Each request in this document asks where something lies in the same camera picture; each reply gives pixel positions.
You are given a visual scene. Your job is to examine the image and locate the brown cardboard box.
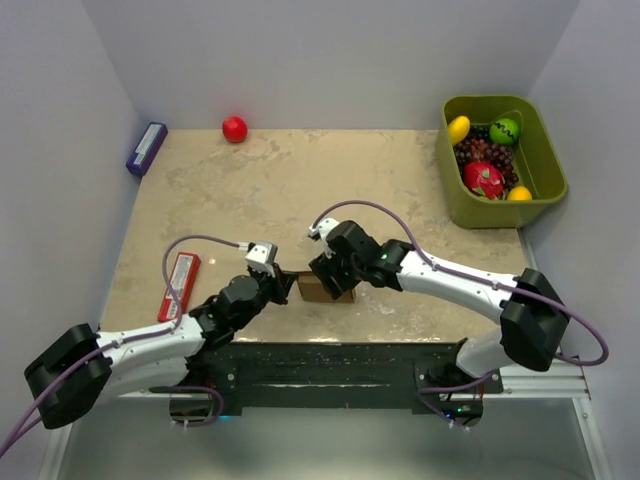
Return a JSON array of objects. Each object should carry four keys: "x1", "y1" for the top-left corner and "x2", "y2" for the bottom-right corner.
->
[{"x1": 297, "y1": 271, "x2": 355, "y2": 304}]

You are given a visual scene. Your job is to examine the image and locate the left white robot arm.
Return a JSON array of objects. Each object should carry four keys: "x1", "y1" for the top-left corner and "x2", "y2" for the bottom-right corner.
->
[{"x1": 24, "y1": 264, "x2": 297, "y2": 430}]

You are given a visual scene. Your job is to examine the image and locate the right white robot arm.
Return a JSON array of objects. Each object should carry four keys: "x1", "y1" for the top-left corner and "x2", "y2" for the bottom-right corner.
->
[{"x1": 309, "y1": 219, "x2": 569, "y2": 393}]

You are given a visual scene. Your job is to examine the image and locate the red rectangular box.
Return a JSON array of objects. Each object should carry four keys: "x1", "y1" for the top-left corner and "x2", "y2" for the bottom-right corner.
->
[{"x1": 156, "y1": 252, "x2": 201, "y2": 323}]

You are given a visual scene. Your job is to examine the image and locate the purple rectangular box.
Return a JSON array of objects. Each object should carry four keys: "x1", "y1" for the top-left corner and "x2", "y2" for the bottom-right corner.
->
[{"x1": 126, "y1": 122, "x2": 168, "y2": 178}]

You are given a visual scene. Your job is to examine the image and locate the red dragon fruit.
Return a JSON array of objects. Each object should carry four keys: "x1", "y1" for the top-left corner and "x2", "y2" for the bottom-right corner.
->
[{"x1": 462, "y1": 161, "x2": 505, "y2": 200}]

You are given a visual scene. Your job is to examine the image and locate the red tomato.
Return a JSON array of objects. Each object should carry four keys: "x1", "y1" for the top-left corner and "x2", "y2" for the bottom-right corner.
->
[{"x1": 222, "y1": 116, "x2": 248, "y2": 144}]

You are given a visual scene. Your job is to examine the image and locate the purple grapes bunch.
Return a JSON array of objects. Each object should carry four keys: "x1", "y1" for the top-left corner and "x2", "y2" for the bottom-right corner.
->
[{"x1": 453, "y1": 126, "x2": 519, "y2": 188}]

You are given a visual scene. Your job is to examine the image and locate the yellow lemon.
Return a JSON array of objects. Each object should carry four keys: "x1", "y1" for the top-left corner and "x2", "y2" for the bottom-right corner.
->
[{"x1": 447, "y1": 116, "x2": 471, "y2": 146}]

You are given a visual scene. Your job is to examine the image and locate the small yellow orange fruit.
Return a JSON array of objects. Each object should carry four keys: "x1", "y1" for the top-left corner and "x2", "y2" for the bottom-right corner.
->
[{"x1": 507, "y1": 186, "x2": 533, "y2": 201}]

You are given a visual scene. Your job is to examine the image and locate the green striped fruit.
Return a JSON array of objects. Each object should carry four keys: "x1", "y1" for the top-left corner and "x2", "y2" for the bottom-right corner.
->
[{"x1": 489, "y1": 118, "x2": 520, "y2": 146}]

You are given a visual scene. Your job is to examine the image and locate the green plastic bin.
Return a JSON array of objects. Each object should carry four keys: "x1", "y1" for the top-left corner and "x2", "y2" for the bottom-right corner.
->
[{"x1": 436, "y1": 95, "x2": 568, "y2": 229}]

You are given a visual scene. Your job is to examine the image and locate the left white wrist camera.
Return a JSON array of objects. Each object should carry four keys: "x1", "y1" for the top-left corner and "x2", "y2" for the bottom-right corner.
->
[{"x1": 245, "y1": 242, "x2": 278, "y2": 277}]

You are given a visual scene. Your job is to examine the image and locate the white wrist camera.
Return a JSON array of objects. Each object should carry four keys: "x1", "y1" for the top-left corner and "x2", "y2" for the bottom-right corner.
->
[
  {"x1": 245, "y1": 242, "x2": 278, "y2": 277},
  {"x1": 307, "y1": 218, "x2": 339, "y2": 242}
]

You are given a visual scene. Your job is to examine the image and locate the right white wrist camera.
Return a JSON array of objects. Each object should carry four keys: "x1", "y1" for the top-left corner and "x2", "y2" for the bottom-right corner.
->
[{"x1": 307, "y1": 218, "x2": 339, "y2": 242}]

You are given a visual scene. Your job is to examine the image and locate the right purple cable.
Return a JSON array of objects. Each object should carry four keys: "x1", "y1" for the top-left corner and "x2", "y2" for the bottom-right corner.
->
[{"x1": 312, "y1": 200, "x2": 610, "y2": 367}]

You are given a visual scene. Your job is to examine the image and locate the purple cable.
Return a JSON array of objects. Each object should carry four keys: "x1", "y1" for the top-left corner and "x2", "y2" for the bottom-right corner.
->
[
  {"x1": 0, "y1": 235, "x2": 251, "y2": 454},
  {"x1": 312, "y1": 200, "x2": 610, "y2": 367}
]

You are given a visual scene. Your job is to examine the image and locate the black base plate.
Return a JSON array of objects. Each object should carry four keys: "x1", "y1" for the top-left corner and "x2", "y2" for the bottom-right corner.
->
[{"x1": 173, "y1": 342, "x2": 483, "y2": 419}]

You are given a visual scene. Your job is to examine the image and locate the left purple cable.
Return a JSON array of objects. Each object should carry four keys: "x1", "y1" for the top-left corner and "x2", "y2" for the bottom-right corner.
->
[{"x1": 0, "y1": 235, "x2": 251, "y2": 454}]

